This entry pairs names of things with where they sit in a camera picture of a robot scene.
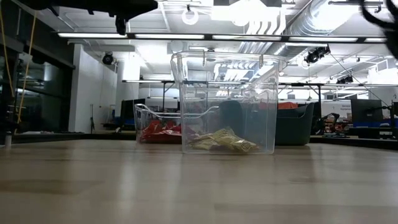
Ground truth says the large clear plastic bin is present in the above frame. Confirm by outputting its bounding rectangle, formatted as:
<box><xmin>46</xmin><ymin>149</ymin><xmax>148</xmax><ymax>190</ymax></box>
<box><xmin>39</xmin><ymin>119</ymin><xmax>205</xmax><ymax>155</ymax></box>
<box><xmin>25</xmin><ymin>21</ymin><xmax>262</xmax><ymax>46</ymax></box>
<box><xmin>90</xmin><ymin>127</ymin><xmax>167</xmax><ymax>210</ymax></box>
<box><xmin>170</xmin><ymin>50</ymin><xmax>289</xmax><ymax>156</ymax></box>

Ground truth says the silver air duct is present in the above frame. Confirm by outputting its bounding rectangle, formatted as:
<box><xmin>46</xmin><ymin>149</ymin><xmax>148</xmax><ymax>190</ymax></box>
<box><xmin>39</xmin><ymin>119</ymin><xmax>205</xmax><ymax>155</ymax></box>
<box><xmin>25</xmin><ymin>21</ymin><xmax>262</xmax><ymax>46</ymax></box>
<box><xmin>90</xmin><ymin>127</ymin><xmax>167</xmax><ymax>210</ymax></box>
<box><xmin>273</xmin><ymin>0</ymin><xmax>354</xmax><ymax>65</ymax></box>

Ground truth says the orange fabric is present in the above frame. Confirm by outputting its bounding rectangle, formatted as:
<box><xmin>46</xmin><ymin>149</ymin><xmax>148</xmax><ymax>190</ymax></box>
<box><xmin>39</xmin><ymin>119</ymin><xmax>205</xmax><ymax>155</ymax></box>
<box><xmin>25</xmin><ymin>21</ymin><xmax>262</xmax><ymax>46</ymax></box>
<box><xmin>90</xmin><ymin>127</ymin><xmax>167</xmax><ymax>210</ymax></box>
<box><xmin>277</xmin><ymin>101</ymin><xmax>299</xmax><ymax>110</ymax></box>

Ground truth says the white ring lamp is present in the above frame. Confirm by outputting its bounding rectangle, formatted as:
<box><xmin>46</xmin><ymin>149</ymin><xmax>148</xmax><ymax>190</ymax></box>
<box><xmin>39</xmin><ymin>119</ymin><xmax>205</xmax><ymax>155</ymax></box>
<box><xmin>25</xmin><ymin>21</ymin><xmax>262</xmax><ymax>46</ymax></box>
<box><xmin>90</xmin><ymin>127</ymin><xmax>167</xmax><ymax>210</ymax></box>
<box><xmin>182</xmin><ymin>7</ymin><xmax>200</xmax><ymax>26</ymax></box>

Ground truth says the long ceiling light strip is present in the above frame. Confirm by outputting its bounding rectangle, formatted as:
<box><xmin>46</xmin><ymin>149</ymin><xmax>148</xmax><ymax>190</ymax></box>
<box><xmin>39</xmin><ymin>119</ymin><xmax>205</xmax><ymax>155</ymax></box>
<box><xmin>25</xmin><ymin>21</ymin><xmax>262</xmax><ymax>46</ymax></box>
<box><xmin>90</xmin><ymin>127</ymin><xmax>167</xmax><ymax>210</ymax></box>
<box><xmin>57</xmin><ymin>32</ymin><xmax>388</xmax><ymax>44</ymax></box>

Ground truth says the black ceiling spotlight cluster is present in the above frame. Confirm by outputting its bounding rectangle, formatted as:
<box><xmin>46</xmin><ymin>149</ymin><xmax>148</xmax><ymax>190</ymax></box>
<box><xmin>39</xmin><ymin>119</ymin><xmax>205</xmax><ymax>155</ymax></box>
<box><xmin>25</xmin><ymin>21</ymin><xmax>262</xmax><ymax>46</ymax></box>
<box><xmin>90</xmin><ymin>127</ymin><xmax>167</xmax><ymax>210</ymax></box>
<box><xmin>303</xmin><ymin>45</ymin><xmax>331</xmax><ymax>65</ymax></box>
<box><xmin>335</xmin><ymin>74</ymin><xmax>354</xmax><ymax>85</ymax></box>

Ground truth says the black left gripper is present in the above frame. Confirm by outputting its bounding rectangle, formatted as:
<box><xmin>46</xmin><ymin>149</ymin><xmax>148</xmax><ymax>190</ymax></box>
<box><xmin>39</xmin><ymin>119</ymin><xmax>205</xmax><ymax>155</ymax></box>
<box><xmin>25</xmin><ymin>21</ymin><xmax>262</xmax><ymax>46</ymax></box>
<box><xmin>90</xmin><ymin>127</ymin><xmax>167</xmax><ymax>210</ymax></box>
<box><xmin>90</xmin><ymin>0</ymin><xmax>159</xmax><ymax>36</ymax></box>

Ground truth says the black metal bench frame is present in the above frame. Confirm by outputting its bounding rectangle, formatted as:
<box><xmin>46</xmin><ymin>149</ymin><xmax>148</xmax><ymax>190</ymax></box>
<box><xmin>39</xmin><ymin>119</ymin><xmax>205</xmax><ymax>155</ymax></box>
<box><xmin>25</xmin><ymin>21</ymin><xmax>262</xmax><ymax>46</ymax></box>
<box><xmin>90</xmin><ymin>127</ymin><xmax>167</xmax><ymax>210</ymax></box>
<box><xmin>275</xmin><ymin>82</ymin><xmax>325</xmax><ymax>135</ymax></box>

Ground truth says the blue desk surface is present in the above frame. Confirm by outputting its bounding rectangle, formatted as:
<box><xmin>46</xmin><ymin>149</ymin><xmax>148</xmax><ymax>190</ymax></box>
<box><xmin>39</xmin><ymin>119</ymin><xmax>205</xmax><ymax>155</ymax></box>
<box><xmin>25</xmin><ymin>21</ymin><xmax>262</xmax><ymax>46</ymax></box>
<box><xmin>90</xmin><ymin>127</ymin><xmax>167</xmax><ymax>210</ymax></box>
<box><xmin>353</xmin><ymin>121</ymin><xmax>398</xmax><ymax>128</ymax></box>

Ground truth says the teal plastic bin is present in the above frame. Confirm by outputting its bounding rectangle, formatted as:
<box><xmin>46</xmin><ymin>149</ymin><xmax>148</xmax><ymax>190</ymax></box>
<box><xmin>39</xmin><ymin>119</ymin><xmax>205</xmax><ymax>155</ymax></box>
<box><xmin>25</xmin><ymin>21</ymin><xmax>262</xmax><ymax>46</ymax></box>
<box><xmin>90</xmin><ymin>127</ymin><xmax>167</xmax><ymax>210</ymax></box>
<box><xmin>275</xmin><ymin>101</ymin><xmax>315</xmax><ymax>146</ymax></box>

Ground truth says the black tripod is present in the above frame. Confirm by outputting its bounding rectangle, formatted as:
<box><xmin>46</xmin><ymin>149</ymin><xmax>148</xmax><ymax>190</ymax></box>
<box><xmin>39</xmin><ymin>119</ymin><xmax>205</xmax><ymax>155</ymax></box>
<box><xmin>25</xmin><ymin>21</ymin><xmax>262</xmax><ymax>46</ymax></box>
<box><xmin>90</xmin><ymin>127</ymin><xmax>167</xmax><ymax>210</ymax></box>
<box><xmin>89</xmin><ymin>103</ymin><xmax>96</xmax><ymax>131</ymax></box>

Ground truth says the yellow hanging cable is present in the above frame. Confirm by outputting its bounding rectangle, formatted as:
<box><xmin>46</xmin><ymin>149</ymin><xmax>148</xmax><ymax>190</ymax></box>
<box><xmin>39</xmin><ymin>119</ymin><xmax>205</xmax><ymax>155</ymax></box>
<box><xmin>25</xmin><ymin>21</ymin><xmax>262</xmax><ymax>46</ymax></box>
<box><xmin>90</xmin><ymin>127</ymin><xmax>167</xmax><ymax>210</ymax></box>
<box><xmin>0</xmin><ymin>6</ymin><xmax>39</xmax><ymax>135</ymax></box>

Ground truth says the black computer monitor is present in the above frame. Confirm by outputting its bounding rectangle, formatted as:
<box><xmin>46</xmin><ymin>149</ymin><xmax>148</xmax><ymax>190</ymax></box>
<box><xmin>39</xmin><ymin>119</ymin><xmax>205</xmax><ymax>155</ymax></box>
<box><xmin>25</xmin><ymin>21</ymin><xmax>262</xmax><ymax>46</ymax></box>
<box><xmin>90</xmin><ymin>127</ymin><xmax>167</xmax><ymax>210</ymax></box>
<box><xmin>120</xmin><ymin>98</ymin><xmax>146</xmax><ymax>128</ymax></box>
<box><xmin>350</xmin><ymin>98</ymin><xmax>384</xmax><ymax>124</ymax></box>

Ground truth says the small clear plastic bin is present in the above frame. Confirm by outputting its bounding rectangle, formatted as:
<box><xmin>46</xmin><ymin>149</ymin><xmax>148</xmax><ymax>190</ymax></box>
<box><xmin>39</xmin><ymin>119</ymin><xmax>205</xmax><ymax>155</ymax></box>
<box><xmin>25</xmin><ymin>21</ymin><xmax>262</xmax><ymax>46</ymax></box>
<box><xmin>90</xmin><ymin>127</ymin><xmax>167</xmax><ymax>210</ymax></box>
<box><xmin>133</xmin><ymin>103</ymin><xmax>187</xmax><ymax>144</ymax></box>

